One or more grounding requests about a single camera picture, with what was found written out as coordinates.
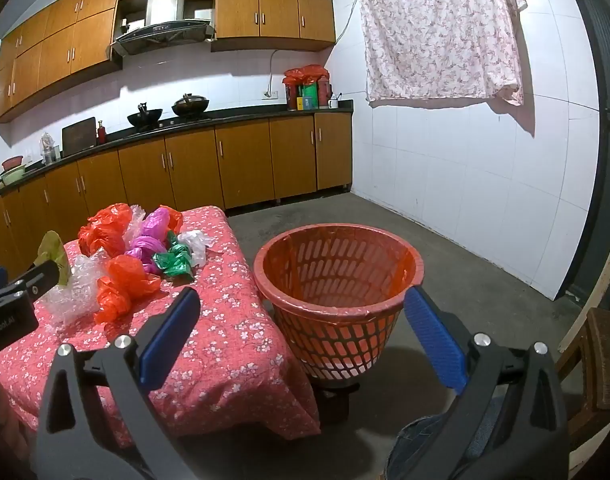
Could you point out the steel range hood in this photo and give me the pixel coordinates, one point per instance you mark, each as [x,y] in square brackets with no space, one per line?
[160,32]

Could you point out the dark cutting board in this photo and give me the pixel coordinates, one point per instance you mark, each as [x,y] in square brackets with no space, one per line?
[79,135]

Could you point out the wooden chair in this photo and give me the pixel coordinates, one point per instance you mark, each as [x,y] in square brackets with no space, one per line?
[605,360]

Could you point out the red plastic basket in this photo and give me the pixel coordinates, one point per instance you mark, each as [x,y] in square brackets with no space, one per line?
[335,280]

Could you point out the red bottle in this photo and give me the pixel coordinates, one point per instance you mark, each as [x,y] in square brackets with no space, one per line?
[102,135]

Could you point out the clear plastic bag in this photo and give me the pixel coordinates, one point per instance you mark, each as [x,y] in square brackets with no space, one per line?
[135,222]

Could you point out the black wok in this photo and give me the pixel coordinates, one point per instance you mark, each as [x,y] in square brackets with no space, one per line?
[145,119]

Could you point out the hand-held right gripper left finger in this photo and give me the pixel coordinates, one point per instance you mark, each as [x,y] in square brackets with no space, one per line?
[169,336]

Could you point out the red floral tablecloth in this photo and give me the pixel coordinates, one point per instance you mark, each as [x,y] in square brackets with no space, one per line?
[235,320]

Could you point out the black pot with lid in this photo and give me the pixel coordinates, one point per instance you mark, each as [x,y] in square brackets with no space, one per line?
[190,106]

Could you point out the green box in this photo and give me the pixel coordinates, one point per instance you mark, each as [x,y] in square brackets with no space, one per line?
[309,96]

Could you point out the red plastic bag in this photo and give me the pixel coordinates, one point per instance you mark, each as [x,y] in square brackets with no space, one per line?
[127,280]
[105,232]

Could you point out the wooden upper cabinets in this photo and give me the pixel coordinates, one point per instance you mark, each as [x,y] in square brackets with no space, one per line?
[280,10]

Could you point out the white plastic bag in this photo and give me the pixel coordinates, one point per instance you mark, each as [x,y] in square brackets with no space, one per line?
[195,242]

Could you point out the clear bubble wrap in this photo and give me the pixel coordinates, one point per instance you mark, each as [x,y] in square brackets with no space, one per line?
[75,295]

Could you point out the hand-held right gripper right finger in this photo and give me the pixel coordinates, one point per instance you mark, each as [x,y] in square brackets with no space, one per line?
[435,341]

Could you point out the red shopping bag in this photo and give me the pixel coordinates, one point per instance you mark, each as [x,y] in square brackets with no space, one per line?
[305,74]

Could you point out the red basin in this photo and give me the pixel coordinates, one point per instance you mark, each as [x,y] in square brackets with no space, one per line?
[12,163]

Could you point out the small orange-red plastic bag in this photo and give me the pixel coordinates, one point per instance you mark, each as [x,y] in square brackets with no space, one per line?
[174,219]

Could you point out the yellow-green plastic bag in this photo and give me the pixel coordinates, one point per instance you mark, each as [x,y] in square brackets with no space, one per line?
[52,250]

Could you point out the green plastic bag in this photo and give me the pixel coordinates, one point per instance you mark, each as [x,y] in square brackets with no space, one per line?
[171,262]

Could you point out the wall socket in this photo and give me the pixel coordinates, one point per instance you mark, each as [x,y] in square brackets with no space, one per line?
[269,94]

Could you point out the person's jeans leg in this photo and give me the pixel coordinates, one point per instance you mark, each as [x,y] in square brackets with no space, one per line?
[420,445]

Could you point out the pink floral hanging sheet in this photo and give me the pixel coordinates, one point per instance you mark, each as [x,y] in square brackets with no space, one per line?
[435,30]

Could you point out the black kitchen countertop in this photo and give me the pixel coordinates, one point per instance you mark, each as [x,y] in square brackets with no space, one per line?
[235,115]

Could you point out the dark red flask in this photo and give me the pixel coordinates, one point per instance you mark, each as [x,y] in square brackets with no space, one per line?
[324,92]
[291,97]

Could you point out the wooden lower cabinets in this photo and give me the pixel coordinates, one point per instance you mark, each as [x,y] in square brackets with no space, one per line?
[245,160]

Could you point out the wooden cabinets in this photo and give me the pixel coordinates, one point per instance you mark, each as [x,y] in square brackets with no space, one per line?
[245,160]
[280,10]

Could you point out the green basin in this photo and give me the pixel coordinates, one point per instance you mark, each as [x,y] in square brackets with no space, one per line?
[13,175]

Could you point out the purple plastic bag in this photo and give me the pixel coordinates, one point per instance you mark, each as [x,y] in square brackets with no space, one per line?
[152,230]

